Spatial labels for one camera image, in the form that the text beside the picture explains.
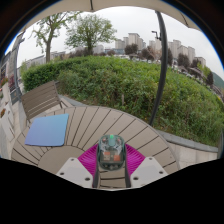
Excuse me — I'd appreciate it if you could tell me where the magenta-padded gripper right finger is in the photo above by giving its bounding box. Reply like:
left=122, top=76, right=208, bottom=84
left=124, top=143, right=169, bottom=189

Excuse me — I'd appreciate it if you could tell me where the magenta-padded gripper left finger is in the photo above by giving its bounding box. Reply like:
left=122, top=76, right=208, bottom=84
left=55, top=143, right=101, bottom=189

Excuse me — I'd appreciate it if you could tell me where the transparent computer mouse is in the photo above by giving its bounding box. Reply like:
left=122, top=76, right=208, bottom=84
left=97, top=133, right=127, bottom=172

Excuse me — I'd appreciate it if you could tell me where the blue mouse pad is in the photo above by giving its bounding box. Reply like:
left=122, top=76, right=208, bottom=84
left=24, top=113, right=70, bottom=148

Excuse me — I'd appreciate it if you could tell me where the grey slatted outdoor chair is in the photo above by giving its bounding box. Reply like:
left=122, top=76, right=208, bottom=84
left=20, top=79, right=68, bottom=123

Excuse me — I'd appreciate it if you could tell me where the green hedge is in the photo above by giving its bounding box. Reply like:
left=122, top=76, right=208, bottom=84
left=21, top=55, right=224, bottom=148

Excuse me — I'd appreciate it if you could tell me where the group of apartment buildings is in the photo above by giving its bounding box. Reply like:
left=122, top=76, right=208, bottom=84
left=114, top=32, right=207, bottom=68

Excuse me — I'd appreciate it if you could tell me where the thin-trunked tree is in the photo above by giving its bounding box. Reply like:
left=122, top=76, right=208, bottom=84
left=31, top=11, right=81, bottom=64

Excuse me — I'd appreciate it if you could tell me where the round leafy tree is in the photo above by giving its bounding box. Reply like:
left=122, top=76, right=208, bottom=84
left=64, top=13, right=118, bottom=56

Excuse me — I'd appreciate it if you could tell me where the beige patio umbrella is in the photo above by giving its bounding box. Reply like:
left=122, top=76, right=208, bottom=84
left=24, top=0, right=201, bottom=127

